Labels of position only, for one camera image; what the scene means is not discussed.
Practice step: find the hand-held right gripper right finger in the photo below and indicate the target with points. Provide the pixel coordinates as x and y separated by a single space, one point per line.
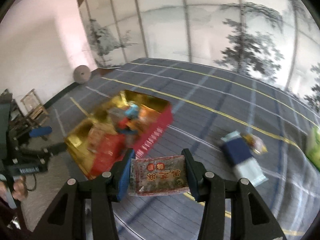
193 187

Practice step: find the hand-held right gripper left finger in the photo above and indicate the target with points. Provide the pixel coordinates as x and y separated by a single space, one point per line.
123 180

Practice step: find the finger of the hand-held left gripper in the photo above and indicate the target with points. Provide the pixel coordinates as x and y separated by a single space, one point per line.
40 131
53 149

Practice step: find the brown sesame brick packet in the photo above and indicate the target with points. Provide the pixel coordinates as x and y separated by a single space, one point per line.
157 175

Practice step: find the red and gold tin box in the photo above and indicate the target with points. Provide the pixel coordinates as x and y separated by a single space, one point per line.
107 147

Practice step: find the person's left forearm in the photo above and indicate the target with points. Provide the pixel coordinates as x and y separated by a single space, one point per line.
8 222

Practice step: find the person's left hand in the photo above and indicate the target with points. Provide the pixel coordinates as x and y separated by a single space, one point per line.
20 190

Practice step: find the light wooden chair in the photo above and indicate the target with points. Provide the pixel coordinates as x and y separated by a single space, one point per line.
33 107

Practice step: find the light blue snack packet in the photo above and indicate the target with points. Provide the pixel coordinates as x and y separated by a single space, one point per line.
237 150

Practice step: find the round grey stone disc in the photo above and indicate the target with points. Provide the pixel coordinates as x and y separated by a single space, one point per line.
81 73

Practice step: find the pink floral snack packet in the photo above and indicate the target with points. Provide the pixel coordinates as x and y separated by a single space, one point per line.
257 143

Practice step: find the grey plaid tablecloth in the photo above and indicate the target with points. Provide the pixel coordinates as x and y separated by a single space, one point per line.
212 100

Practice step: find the green tissue pack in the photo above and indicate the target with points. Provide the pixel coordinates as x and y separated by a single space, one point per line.
313 147

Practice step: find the landscape painted folding screen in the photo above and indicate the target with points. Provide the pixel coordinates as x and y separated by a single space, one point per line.
200 30

